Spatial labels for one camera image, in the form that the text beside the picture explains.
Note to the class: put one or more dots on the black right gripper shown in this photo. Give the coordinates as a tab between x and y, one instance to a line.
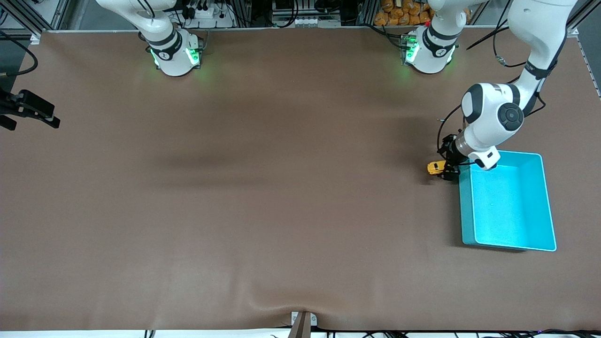
19	105

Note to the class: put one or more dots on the white power strip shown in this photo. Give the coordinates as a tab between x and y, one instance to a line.
206	14

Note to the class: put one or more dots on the aluminium frame post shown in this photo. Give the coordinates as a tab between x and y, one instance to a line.
582	19
44	16

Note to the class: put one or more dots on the orange snack bag pile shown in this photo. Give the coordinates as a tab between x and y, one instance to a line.
404	13

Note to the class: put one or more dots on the brown table cover mat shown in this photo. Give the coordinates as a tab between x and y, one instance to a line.
300	211

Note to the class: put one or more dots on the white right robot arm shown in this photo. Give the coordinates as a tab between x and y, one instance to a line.
164	28

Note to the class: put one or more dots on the grey metal table clamp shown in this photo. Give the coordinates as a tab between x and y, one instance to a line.
303	324

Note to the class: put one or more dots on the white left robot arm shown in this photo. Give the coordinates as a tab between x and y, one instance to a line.
493	112

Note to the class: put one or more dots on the yellow beetle toy car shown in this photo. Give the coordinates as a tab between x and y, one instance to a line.
434	167

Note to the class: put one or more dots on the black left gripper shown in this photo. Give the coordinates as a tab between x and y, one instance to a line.
450	149

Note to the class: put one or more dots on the teal plastic bin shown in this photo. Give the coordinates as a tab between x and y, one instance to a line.
509	211

